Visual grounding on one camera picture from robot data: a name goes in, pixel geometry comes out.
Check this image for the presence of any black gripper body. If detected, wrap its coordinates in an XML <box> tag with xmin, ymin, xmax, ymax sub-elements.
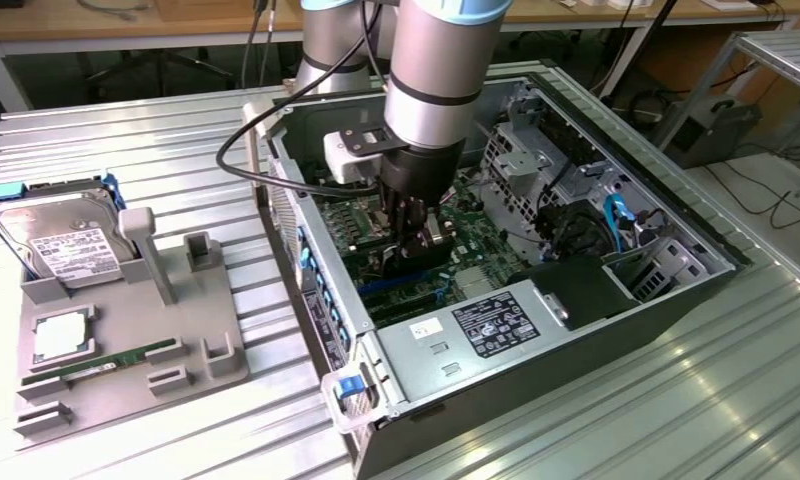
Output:
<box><xmin>376</xmin><ymin>142</ymin><xmax>465</xmax><ymax>204</ymax></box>

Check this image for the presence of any graphics card with silver bracket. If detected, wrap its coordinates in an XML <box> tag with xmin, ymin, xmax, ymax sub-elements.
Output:
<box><xmin>348</xmin><ymin>238</ymin><xmax>456</xmax><ymax>282</ymax></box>

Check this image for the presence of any silver CPU socket cover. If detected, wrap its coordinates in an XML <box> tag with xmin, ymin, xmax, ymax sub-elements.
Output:
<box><xmin>424</xmin><ymin>211</ymin><xmax>457</xmax><ymax>250</ymax></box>

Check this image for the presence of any green motherboard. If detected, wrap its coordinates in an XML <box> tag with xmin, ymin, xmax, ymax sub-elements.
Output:
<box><xmin>317</xmin><ymin>168</ymin><xmax>549</xmax><ymax>322</ymax></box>

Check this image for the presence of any silver chipset heatsink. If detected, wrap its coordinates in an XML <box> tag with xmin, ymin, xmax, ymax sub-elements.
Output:
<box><xmin>455</xmin><ymin>268</ymin><xmax>503</xmax><ymax>297</ymax></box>

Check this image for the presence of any silver metal drive cage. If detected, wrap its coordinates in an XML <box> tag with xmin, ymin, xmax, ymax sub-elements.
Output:
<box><xmin>481</xmin><ymin>121</ymin><xmax>609</xmax><ymax>251</ymax></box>

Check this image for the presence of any silver power supply unit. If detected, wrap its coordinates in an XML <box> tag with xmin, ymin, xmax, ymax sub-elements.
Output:
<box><xmin>375</xmin><ymin>278</ymin><xmax>569</xmax><ymax>407</ymax></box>

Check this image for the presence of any blue case latch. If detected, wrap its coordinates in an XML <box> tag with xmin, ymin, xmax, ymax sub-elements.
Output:
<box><xmin>335</xmin><ymin>374</ymin><xmax>367</xmax><ymax>400</ymax></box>

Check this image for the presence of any grey 3D-printed parts rack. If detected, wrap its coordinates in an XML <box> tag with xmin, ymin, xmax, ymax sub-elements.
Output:
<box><xmin>10</xmin><ymin>206</ymin><xmax>256</xmax><ymax>442</ymax></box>

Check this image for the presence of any blue plastic disk caddy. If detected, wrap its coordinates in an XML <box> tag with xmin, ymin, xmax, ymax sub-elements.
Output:
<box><xmin>0</xmin><ymin>169</ymin><xmax>133</xmax><ymax>281</ymax></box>

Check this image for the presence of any black open PC case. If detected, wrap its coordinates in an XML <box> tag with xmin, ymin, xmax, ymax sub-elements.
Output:
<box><xmin>241</xmin><ymin>69</ymin><xmax>754</xmax><ymax>480</ymax></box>

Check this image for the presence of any black office chair base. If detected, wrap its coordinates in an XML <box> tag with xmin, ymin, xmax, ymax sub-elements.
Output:
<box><xmin>77</xmin><ymin>46</ymin><xmax>236</xmax><ymax>97</ymax></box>

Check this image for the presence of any black box device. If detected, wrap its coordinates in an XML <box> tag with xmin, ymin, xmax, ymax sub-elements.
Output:
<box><xmin>666</xmin><ymin>96</ymin><xmax>764</xmax><ymax>170</ymax></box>

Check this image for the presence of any wooden desk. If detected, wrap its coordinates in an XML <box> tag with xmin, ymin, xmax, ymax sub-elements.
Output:
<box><xmin>0</xmin><ymin>0</ymin><xmax>800</xmax><ymax>114</ymax></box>

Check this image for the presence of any silver hard disk drive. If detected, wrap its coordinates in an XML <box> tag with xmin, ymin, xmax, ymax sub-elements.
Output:
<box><xmin>0</xmin><ymin>192</ymin><xmax>140</xmax><ymax>282</ymax></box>

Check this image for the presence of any green RAM stick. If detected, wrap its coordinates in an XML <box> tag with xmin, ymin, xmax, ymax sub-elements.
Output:
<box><xmin>21</xmin><ymin>338</ymin><xmax>178</xmax><ymax>385</ymax></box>

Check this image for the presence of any silver CPU chip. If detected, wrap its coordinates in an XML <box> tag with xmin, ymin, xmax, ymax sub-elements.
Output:
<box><xmin>29</xmin><ymin>311</ymin><xmax>93</xmax><ymax>365</ymax></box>

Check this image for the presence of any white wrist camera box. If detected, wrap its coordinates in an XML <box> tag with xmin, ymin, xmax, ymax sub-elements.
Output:
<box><xmin>321</xmin><ymin>125</ymin><xmax>409</xmax><ymax>186</ymax></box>

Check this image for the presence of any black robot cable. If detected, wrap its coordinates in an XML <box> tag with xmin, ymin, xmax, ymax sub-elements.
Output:
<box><xmin>215</xmin><ymin>0</ymin><xmax>403</xmax><ymax>199</ymax></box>

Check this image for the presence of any blue SATA wire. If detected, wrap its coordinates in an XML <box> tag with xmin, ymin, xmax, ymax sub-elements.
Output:
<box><xmin>601</xmin><ymin>191</ymin><xmax>643</xmax><ymax>257</ymax></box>

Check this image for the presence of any aluminium frame table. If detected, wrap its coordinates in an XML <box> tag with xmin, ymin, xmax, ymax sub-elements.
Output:
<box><xmin>695</xmin><ymin>28</ymin><xmax>800</xmax><ymax>154</ymax></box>

